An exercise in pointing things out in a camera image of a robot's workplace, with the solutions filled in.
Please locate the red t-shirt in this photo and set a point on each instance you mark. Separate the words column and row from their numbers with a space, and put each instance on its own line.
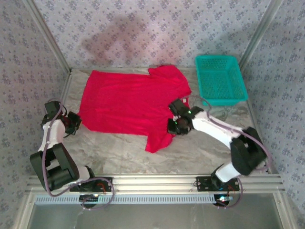
column 128, row 102

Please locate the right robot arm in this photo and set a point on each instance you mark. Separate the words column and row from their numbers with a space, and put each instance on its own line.
column 209, row 124

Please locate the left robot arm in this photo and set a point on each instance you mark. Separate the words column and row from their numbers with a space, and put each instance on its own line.
column 51, row 133

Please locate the teal plastic basket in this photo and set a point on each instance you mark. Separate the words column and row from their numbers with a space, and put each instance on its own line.
column 221, row 81

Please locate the small black controller board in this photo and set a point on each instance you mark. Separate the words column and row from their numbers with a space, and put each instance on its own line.
column 89, row 198
column 222, row 199

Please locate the aluminium table side rail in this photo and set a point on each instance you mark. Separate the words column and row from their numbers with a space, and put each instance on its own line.
column 67, row 83
column 252, row 114

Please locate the aluminium frame rail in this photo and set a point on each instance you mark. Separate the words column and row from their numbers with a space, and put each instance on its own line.
column 155, row 183

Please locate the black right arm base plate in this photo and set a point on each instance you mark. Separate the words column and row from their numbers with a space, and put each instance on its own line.
column 201, row 184

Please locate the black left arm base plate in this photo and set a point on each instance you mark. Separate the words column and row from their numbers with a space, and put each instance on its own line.
column 109, row 188

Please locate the aluminium corner post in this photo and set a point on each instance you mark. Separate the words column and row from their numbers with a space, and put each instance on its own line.
column 259, row 35
column 56, row 47

